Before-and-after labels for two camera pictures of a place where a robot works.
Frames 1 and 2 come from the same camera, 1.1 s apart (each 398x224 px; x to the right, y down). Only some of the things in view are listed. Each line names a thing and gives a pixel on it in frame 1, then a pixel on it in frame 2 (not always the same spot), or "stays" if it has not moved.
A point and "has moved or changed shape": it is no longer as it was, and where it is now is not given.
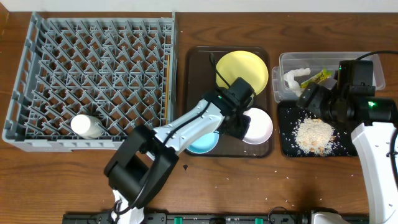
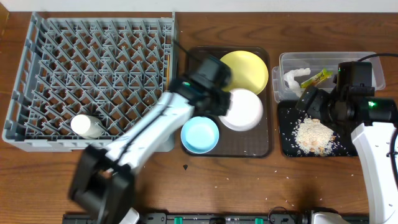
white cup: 87,127 stays
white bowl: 260,126 has moved or changed shape
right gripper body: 319,104 stays
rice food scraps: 314,136 stays
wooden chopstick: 167,87 stays
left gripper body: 237,129 → 216,104
